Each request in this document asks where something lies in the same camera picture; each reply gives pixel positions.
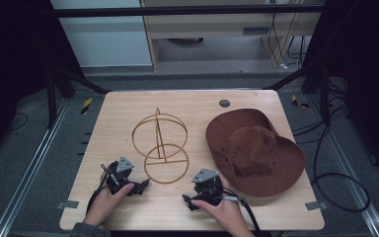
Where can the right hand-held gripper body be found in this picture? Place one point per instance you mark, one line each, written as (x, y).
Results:
(207, 187)

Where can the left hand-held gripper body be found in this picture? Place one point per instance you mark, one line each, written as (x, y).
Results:
(120, 174)

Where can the brown wide-brim hat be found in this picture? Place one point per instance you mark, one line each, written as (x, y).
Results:
(253, 154)

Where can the person's right hand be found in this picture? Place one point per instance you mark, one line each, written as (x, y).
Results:
(225, 214)

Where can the person's left hand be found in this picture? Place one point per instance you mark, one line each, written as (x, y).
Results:
(107, 204)

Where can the yellow black striped tape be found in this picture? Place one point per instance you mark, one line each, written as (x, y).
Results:
(86, 106)
(297, 102)

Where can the grey round table grommet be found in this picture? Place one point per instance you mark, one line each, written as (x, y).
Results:
(224, 103)

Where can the black metal stand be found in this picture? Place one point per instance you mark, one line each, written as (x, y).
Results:
(51, 98)
(324, 98)

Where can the white cabinet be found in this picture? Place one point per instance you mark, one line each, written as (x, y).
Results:
(105, 42)

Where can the light wooden desk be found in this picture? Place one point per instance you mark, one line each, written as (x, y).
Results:
(210, 26)

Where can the black curtain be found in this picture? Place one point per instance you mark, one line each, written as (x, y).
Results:
(365, 65)
(13, 49)

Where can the grey table bracket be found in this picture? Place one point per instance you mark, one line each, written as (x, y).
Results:
(316, 205)
(68, 204)

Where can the silver metal floor rail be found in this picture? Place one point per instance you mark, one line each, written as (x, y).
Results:
(352, 177)
(29, 168)

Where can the black horizontal frame bar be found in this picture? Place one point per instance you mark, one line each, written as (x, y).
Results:
(177, 11)

